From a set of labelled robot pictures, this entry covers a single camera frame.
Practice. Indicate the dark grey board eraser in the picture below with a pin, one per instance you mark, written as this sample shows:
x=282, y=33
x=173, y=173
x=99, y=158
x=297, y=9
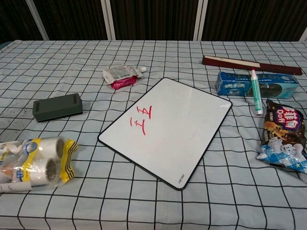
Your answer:
x=57, y=106

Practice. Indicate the white dry-erase board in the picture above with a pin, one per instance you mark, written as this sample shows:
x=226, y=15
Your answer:
x=168, y=134

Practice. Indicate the green and white marker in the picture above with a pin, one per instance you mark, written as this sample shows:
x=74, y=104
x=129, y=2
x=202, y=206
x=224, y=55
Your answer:
x=256, y=93

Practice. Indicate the pink spout pouch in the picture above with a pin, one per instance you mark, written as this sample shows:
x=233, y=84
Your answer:
x=120, y=74

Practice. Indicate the blue cookie box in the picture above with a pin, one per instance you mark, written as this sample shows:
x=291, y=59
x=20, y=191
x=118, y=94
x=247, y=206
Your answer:
x=230, y=85

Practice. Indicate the dark red folded fan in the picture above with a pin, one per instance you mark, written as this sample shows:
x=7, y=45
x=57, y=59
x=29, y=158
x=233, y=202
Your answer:
x=239, y=62

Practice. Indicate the checkered light blue tablecloth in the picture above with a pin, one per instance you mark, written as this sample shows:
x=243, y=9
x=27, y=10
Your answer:
x=79, y=210

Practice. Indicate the brown and blue snack bag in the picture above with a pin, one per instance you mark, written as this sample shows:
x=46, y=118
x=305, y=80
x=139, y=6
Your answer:
x=283, y=134

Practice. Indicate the white partition post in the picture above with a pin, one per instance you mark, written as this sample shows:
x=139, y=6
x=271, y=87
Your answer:
x=38, y=21
x=200, y=19
x=108, y=19
x=304, y=33

